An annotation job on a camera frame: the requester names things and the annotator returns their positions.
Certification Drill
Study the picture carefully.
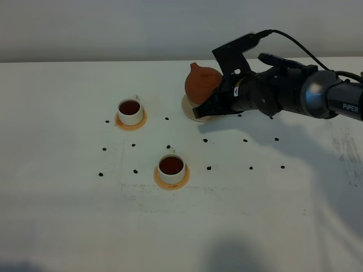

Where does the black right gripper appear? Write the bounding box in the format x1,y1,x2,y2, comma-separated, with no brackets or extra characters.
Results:
192,67,306,119

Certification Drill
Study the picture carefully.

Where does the brown clay teapot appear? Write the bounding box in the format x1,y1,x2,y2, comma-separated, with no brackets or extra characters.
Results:
185,62,222,105

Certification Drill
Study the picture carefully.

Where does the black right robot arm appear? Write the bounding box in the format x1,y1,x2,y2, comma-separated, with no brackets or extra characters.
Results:
193,65,362,120

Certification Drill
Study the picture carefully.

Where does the beige teapot saucer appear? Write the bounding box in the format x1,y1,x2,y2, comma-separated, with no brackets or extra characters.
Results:
181,95,227,123

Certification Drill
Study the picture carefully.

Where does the near white teacup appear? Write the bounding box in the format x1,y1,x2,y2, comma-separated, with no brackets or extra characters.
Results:
157,147,187,185

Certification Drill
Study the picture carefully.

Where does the white teacup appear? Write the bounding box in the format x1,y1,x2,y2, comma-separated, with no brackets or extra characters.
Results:
118,95,144,126
157,147,187,185

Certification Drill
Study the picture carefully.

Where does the far white teacup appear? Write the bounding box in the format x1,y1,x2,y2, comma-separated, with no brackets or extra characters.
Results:
118,95,144,126

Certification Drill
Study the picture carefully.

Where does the near orange coaster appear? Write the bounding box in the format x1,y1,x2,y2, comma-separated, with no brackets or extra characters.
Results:
154,165,190,190

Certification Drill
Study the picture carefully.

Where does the orange coaster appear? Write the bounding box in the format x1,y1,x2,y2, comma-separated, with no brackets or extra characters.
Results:
114,110,147,131
154,165,190,190

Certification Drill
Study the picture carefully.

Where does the far orange coaster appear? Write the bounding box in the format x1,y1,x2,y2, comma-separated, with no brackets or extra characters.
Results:
114,110,147,131

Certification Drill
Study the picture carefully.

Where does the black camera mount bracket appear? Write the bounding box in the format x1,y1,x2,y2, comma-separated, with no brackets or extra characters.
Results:
212,33,259,76

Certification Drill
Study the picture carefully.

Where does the black camera cable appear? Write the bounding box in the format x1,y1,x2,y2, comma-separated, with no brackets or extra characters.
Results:
255,29,363,83

